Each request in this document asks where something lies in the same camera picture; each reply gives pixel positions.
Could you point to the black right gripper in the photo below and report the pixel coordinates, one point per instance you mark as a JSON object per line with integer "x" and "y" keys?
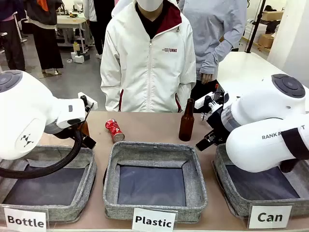
{"x": 217, "y": 125}

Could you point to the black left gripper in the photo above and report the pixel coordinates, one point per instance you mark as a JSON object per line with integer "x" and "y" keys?
{"x": 89, "y": 142}

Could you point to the crushed red soda can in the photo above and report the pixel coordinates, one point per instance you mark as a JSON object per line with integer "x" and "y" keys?
{"x": 113, "y": 129}

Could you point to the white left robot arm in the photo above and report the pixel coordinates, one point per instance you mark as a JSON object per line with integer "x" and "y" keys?
{"x": 24, "y": 108}

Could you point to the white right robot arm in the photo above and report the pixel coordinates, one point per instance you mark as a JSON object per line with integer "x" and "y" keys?
{"x": 253, "y": 145}

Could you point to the grey hoodie person left forearm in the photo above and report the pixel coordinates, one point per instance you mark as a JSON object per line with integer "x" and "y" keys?
{"x": 217, "y": 55}

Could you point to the grey fabric basket labelled Can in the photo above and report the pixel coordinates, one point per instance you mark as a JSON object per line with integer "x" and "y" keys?
{"x": 220, "y": 166}

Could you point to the grey fabric basket labelled Plastic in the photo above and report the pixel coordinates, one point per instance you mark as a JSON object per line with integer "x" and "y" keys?
{"x": 154, "y": 149}

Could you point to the grey fabric basket labelled Bottle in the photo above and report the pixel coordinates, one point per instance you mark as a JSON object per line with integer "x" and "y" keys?
{"x": 60, "y": 210}

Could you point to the white Can label card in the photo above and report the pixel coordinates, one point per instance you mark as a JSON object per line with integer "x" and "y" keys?
{"x": 270, "y": 217}

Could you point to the grey hoodie person left hand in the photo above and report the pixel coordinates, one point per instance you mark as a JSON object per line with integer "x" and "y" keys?
{"x": 207, "y": 78}

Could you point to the small white floor box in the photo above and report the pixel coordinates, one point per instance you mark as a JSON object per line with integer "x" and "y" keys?
{"x": 79, "y": 59}

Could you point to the person in white jacket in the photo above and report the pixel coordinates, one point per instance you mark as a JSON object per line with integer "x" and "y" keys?
{"x": 144, "y": 72}

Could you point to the white Plastic label card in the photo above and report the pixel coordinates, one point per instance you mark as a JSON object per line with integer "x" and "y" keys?
{"x": 154, "y": 219}

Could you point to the white Bottle label card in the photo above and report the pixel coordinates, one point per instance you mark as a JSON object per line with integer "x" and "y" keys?
{"x": 25, "y": 220}

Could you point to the person in black skirt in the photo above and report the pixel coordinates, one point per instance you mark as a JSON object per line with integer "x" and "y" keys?
{"x": 46, "y": 43}

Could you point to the person in black trousers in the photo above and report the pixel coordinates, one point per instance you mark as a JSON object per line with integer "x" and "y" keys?
{"x": 102, "y": 24}

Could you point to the person in grey hoodie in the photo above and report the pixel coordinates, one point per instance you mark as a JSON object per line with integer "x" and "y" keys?
{"x": 212, "y": 24}

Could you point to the tall cardboard box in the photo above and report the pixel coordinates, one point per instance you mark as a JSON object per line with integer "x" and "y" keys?
{"x": 265, "y": 40}

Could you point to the white background workbench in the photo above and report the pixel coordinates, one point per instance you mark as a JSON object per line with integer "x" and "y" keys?
{"x": 72, "y": 23}

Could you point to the person in dark purple clothes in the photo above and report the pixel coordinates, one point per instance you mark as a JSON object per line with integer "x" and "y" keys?
{"x": 14, "y": 43}

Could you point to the black stand pole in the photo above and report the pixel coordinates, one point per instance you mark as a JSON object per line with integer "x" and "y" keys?
{"x": 253, "y": 24}

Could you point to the flat cardboard box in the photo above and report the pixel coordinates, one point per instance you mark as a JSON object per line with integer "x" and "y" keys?
{"x": 272, "y": 15}

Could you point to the white face mask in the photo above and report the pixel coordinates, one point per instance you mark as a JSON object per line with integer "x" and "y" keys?
{"x": 149, "y": 4}

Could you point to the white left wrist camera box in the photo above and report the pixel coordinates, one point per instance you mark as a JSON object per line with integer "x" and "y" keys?
{"x": 93, "y": 103}

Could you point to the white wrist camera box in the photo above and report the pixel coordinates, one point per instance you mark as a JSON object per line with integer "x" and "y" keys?
{"x": 200, "y": 103}
{"x": 93, "y": 103}

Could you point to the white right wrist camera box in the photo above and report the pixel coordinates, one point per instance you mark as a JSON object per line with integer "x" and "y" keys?
{"x": 200, "y": 103}

